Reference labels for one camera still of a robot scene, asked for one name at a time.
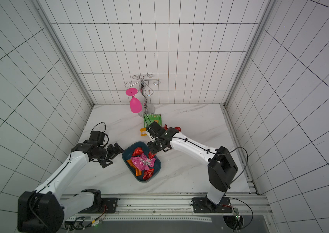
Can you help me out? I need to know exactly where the yellow snack packet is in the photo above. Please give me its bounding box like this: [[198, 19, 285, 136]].
[[140, 127, 148, 136]]

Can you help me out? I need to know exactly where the orange tea bag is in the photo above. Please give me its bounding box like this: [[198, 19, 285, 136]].
[[126, 159, 142, 177]]

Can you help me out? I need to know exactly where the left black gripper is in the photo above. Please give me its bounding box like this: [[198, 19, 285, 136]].
[[93, 143, 125, 169]]

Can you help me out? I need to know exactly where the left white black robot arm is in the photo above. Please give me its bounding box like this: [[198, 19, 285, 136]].
[[17, 140, 124, 233]]

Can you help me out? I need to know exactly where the pink tea bag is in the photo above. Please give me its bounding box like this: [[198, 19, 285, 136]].
[[142, 158, 156, 170]]

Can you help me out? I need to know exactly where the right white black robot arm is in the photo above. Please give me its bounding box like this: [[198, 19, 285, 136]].
[[146, 126, 238, 208]]

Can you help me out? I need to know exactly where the purple tea bag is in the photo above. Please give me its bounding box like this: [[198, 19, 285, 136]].
[[131, 156, 147, 171]]

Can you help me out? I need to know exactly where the pink plastic wine glass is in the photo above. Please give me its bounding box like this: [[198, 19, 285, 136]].
[[126, 88, 142, 114]]

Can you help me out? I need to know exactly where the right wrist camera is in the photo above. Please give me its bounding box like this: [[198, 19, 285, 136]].
[[146, 121, 165, 139]]

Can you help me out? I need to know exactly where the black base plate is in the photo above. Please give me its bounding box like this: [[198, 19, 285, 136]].
[[191, 197, 233, 214], [84, 198, 118, 214]]

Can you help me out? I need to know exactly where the aluminium mounting rail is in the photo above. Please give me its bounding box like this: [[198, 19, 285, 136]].
[[47, 194, 273, 223]]

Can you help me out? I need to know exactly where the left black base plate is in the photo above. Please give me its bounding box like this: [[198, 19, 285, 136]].
[[84, 198, 118, 214]]

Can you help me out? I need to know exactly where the green snack packet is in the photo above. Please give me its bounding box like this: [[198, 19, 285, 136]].
[[143, 114, 162, 128]]

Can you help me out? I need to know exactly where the silver metal glass rack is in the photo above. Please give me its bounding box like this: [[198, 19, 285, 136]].
[[125, 74, 161, 117]]

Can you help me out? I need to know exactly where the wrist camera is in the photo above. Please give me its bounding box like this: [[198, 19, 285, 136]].
[[89, 130, 109, 147], [146, 121, 165, 139]]

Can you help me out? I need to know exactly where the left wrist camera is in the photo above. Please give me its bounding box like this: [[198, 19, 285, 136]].
[[89, 130, 109, 147]]

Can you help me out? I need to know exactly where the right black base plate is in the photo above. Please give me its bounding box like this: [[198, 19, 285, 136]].
[[191, 197, 233, 214]]

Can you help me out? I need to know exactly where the teal plastic storage box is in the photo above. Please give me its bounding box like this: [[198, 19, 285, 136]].
[[122, 141, 162, 183]]

